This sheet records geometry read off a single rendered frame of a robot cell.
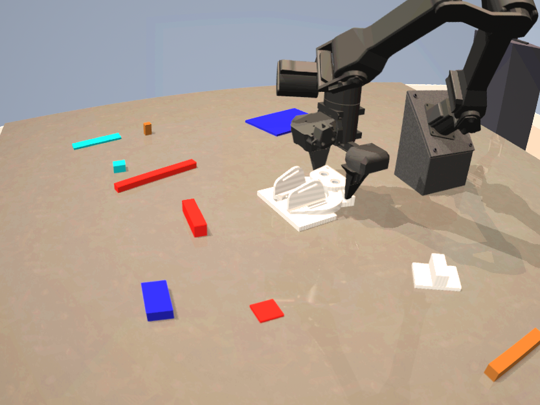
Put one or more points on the blue flat square plate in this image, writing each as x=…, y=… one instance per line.
x=276, y=123

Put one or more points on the long red bar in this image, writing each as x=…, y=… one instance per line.
x=154, y=175

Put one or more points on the red rectangular block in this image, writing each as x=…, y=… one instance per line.
x=194, y=218

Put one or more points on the red flat square plate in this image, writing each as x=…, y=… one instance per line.
x=266, y=310

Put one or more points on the cyan flat rectangular plate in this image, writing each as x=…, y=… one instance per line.
x=95, y=141

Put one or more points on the small cyan cube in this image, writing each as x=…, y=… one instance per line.
x=119, y=166

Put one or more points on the orange rectangular bar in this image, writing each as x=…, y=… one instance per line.
x=513, y=355

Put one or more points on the orange-brown rectangular block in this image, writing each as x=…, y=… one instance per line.
x=147, y=128

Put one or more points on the blue rectangular block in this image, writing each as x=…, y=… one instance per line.
x=157, y=300

